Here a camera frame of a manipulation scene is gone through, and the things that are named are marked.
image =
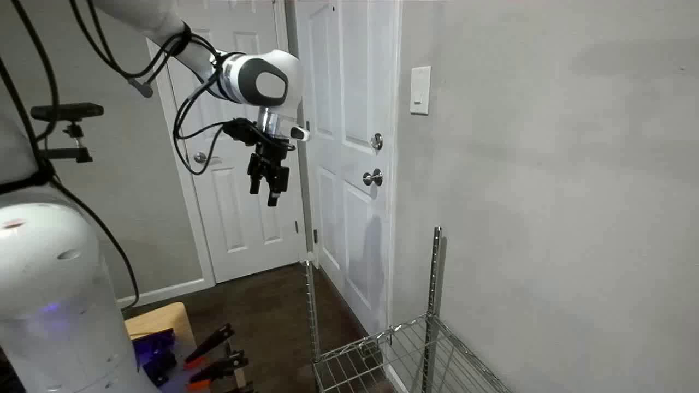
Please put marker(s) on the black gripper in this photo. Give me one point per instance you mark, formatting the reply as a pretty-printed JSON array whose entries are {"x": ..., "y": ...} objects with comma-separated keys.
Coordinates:
[{"x": 268, "y": 156}]

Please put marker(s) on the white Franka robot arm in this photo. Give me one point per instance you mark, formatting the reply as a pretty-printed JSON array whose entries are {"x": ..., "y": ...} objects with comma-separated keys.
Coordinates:
[{"x": 52, "y": 291}]

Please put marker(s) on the white panel door closed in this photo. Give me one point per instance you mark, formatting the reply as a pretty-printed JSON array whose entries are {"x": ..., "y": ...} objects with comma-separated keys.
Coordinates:
[{"x": 242, "y": 219}]

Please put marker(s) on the metal door hinge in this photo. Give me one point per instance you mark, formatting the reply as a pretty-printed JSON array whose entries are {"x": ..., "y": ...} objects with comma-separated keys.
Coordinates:
[
  {"x": 299, "y": 225},
  {"x": 315, "y": 237}
]

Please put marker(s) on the small silver door knob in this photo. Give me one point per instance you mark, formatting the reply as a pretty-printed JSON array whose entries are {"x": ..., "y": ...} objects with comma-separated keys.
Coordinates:
[{"x": 199, "y": 158}]

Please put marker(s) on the white panel door ajar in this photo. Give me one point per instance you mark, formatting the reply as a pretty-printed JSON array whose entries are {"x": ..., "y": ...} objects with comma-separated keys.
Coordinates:
[{"x": 351, "y": 240}]

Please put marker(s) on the silver round door knob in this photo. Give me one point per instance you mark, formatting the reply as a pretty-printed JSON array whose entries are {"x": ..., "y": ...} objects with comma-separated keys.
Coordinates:
[{"x": 375, "y": 178}]

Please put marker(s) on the silver deadbolt lock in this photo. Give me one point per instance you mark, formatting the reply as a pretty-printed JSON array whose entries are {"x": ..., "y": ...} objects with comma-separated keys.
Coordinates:
[{"x": 377, "y": 140}]

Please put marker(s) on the black orange bar clamp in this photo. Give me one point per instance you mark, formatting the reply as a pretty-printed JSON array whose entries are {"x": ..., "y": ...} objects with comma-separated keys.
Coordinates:
[
  {"x": 221, "y": 365},
  {"x": 210, "y": 340}
]

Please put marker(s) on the light wooden block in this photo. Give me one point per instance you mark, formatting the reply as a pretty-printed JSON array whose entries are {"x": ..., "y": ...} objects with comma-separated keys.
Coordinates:
[{"x": 157, "y": 316}]

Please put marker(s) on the black purple-lit device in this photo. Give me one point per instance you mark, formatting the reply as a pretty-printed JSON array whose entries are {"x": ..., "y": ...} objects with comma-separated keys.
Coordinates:
[{"x": 155, "y": 351}]

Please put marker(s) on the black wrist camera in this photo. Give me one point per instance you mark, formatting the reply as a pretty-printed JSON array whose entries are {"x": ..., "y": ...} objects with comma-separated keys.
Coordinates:
[{"x": 242, "y": 131}]

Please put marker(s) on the white wall light switch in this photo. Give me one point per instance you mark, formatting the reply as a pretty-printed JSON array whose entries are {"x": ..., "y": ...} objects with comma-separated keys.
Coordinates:
[{"x": 421, "y": 90}]

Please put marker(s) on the black stand-mounted camera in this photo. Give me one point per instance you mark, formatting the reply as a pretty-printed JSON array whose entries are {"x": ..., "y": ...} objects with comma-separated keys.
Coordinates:
[{"x": 66, "y": 111}]

